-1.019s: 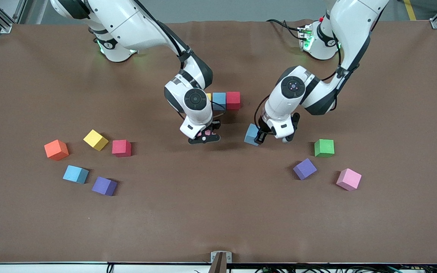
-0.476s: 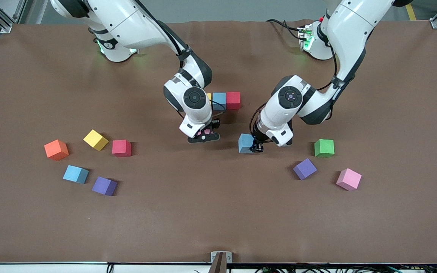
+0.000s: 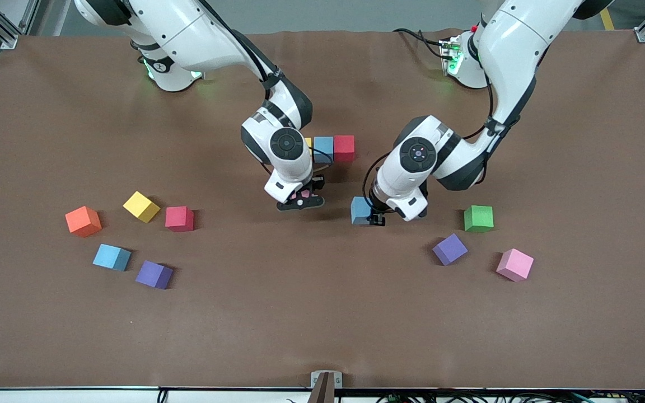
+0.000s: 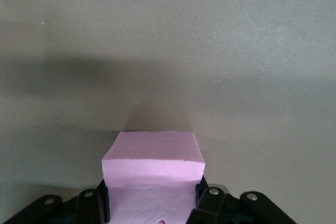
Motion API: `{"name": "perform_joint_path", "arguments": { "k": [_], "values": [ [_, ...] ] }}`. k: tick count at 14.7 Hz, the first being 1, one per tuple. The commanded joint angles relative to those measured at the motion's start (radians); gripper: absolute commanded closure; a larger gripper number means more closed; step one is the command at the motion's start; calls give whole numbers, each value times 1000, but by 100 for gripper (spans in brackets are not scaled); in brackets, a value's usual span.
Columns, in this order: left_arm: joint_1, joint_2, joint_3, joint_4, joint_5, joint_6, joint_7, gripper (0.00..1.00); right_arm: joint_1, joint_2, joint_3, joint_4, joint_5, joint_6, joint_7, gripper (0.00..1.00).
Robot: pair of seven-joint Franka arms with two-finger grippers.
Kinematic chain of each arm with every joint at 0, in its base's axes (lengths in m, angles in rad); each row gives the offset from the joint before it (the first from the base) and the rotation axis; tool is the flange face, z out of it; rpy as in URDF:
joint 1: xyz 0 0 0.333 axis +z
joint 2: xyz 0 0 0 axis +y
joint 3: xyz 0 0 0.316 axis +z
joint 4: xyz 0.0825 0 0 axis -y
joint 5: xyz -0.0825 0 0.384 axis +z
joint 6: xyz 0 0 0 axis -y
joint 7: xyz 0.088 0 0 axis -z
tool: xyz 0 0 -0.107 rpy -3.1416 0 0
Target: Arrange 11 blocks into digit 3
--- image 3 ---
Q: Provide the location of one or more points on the white table edge rail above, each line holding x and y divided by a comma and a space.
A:
48, 396

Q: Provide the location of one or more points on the brown table mat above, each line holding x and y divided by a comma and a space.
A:
300, 313

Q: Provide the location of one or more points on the pink foam cube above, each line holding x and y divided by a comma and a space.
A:
515, 264
304, 195

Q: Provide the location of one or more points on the green foam cube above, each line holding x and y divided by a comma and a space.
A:
478, 218

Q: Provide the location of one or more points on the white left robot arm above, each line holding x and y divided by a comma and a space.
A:
513, 50

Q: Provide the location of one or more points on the light blue foam cube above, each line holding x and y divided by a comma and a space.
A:
325, 144
111, 257
360, 210

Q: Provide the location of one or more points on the crimson foam cube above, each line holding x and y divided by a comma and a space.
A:
179, 218

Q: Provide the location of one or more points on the yellow foam cube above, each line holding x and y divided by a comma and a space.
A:
141, 206
309, 142

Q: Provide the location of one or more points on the red foam cube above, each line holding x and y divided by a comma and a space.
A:
344, 148

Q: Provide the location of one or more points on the yellow floor tape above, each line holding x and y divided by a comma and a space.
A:
608, 19

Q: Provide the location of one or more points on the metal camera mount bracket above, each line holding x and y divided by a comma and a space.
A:
325, 380

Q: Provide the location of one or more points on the purple foam cube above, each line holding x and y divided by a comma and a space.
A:
449, 249
153, 274

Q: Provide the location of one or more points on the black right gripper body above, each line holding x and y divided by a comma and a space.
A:
317, 183

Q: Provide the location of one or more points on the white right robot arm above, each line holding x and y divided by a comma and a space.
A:
188, 33

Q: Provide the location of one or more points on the orange foam cube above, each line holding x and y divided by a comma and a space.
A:
83, 221

